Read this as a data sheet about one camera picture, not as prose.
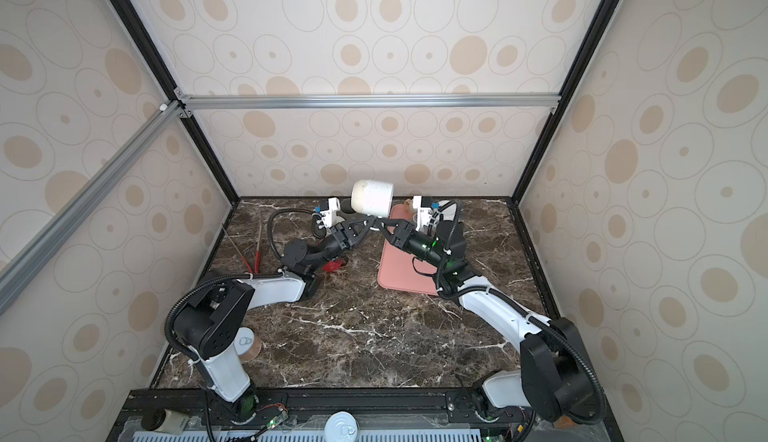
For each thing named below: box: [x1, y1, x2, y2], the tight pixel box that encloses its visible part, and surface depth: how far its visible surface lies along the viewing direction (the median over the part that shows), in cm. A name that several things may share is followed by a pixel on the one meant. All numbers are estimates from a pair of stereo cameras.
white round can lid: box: [324, 411, 359, 442], surface depth 67 cm
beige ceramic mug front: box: [351, 180, 394, 217], surface depth 72 cm
